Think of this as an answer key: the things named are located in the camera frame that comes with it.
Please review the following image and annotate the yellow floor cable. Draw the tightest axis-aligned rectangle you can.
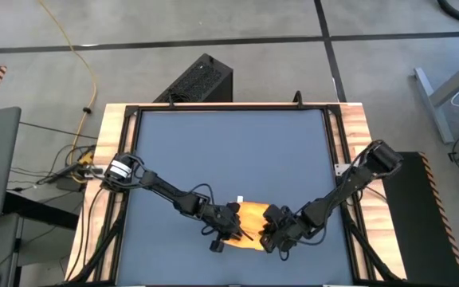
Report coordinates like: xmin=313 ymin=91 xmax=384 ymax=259
xmin=37 ymin=0 xmax=97 ymax=165

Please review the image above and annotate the black computer tower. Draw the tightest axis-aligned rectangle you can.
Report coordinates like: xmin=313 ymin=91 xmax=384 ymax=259
xmin=153 ymin=53 xmax=233 ymax=104

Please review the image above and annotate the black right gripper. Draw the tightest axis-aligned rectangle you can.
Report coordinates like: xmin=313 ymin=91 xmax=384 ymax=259
xmin=257 ymin=217 xmax=300 ymax=254

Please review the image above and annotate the black metal table frame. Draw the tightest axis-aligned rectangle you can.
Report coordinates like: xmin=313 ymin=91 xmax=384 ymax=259
xmin=69 ymin=101 xmax=406 ymax=287

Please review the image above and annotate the blue-grey table mat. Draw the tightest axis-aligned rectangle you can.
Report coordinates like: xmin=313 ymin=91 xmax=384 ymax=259
xmin=115 ymin=108 xmax=353 ymax=286

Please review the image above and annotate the black stand bar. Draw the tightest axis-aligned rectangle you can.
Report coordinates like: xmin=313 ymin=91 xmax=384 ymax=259
xmin=2 ymin=191 xmax=80 ymax=231

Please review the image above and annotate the yellow microfibre towel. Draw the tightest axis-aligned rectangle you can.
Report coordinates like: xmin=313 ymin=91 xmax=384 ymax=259
xmin=229 ymin=194 xmax=273 ymax=252

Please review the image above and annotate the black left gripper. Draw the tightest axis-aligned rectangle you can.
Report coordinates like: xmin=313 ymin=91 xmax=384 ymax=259
xmin=202 ymin=202 xmax=255 ymax=254

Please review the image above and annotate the grey desk leg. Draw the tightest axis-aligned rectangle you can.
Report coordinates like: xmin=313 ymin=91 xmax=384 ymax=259
xmin=414 ymin=49 xmax=459 ymax=145

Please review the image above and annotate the thick black hose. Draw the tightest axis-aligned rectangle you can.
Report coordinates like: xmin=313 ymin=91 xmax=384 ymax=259
xmin=436 ymin=0 xmax=459 ymax=26

